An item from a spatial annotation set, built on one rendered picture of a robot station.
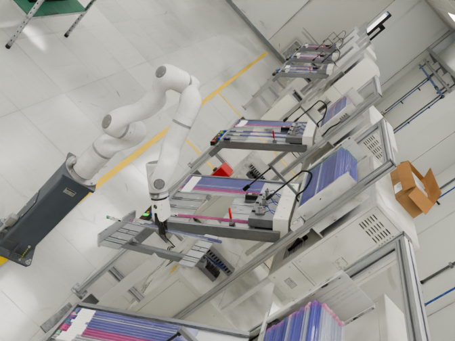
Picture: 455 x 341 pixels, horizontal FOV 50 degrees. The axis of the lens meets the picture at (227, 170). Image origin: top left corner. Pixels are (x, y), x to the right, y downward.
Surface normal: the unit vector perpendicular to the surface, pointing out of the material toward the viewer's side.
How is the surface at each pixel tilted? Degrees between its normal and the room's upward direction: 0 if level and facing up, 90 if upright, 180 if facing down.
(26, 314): 0
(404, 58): 90
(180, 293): 90
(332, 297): 90
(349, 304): 90
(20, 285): 0
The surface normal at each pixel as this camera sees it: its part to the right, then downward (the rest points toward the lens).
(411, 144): -0.25, 0.35
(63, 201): 0.08, 0.64
